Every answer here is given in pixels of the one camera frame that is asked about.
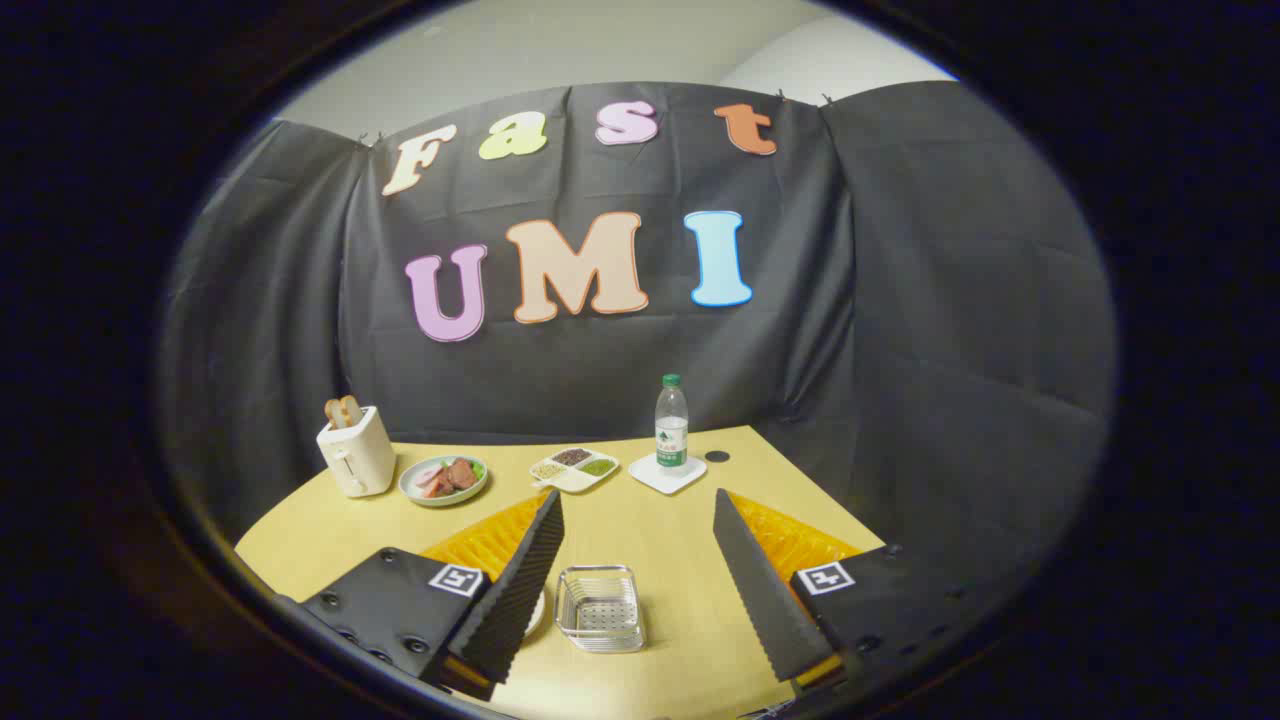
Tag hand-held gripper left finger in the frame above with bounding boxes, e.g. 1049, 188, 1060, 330
275, 488, 566, 701

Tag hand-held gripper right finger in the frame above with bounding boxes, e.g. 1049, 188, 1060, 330
713, 488, 1011, 701

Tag white divided condiment dish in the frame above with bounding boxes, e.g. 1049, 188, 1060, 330
529, 447, 620, 494

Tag sliced meat pieces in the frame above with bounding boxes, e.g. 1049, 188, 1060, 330
416, 459, 479, 499

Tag green rimmed food plate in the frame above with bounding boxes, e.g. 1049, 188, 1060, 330
398, 455, 490, 508

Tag white square coaster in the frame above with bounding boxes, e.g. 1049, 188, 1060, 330
629, 452, 708, 496

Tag clear plastic water bottle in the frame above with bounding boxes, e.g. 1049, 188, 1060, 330
655, 374, 690, 469

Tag cream white toaster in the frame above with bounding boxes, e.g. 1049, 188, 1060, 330
316, 405, 397, 499

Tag black backdrop cloth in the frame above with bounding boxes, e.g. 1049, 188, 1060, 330
160, 80, 1116, 591

